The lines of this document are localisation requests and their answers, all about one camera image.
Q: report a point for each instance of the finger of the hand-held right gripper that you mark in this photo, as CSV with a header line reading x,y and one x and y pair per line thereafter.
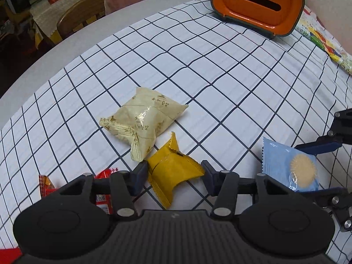
x,y
321,146
330,195

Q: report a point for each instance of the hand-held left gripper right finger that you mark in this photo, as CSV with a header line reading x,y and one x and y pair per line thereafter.
x,y
209,178

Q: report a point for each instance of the wooden chair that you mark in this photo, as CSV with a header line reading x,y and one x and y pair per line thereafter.
x,y
79,13

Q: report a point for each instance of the cream gold-print snack packet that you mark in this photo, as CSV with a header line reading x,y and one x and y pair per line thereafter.
x,y
143,121

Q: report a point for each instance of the red cardboard box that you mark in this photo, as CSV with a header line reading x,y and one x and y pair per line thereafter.
x,y
8,257

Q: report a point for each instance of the mustard yellow snack packet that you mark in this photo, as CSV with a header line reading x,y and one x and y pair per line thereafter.
x,y
170,176

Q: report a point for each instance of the light blue snack packet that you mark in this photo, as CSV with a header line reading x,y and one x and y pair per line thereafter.
x,y
277,159

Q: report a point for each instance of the checked white tablecloth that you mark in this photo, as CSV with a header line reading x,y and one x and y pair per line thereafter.
x,y
233,88

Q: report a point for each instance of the orange and green tissue box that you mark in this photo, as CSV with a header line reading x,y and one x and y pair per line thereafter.
x,y
291,11

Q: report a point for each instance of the red snack packet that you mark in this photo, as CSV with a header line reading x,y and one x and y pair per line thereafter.
x,y
45,185
103,202

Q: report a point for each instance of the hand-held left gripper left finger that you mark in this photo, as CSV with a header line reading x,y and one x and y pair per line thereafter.
x,y
140,176

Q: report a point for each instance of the cream checked sofa cushion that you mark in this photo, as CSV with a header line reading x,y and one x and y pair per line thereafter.
x,y
46,16

